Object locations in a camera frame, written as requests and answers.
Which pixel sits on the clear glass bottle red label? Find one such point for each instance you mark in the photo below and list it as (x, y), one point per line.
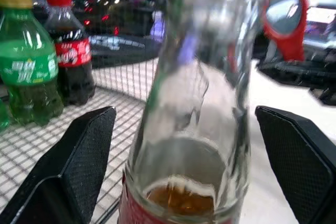
(183, 119)

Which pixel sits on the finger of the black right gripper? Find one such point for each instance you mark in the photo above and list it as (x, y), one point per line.
(294, 73)
(325, 95)

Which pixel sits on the green plastic soda bottle yellow cap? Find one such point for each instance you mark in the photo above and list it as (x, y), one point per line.
(29, 77)

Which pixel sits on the cola plastic bottle red cap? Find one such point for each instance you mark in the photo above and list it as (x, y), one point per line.
(74, 56)

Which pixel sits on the red oval mirror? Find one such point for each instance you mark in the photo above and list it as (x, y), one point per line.
(295, 48)

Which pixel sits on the computer monitor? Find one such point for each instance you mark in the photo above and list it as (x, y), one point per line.
(320, 24)

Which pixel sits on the dark round table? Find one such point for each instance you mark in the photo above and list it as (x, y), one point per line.
(120, 48)

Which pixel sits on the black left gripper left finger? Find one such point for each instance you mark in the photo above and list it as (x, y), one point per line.
(76, 161)

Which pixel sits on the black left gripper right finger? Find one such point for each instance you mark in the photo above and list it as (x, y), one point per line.
(296, 161)

